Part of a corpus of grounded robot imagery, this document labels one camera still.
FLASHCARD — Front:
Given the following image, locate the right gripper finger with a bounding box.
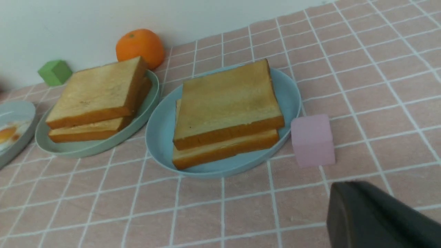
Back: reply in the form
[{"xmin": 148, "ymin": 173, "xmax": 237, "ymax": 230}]
[{"xmin": 326, "ymin": 182, "xmax": 441, "ymax": 248}]

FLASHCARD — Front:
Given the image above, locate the pink cube block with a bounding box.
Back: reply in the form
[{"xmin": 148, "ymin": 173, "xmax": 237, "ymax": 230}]
[{"xmin": 291, "ymin": 114, "xmax": 336, "ymax": 168}]

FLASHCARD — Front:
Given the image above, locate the light blue bread plate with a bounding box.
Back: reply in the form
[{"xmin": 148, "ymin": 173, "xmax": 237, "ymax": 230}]
[{"xmin": 145, "ymin": 68, "xmax": 302, "ymax": 179}]

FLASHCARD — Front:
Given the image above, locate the teal green centre plate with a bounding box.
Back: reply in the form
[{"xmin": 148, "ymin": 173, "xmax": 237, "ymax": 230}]
[{"xmin": 34, "ymin": 70, "xmax": 160, "ymax": 158}]

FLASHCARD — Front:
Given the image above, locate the orange tangerine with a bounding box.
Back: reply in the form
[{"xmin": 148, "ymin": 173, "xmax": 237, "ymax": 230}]
[{"xmin": 115, "ymin": 29, "xmax": 165, "ymax": 70}]

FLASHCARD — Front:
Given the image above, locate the green cube block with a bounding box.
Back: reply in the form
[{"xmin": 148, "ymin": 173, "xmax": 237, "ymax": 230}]
[{"xmin": 38, "ymin": 60, "xmax": 73, "ymax": 87}]

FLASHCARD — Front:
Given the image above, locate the grey-blue egg plate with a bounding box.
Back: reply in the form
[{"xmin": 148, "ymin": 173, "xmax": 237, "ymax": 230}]
[{"xmin": 0, "ymin": 100, "xmax": 38, "ymax": 168}]

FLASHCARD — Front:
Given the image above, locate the upper right fried egg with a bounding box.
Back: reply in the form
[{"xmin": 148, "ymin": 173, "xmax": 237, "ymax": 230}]
[{"xmin": 0, "ymin": 121, "xmax": 31, "ymax": 152}]

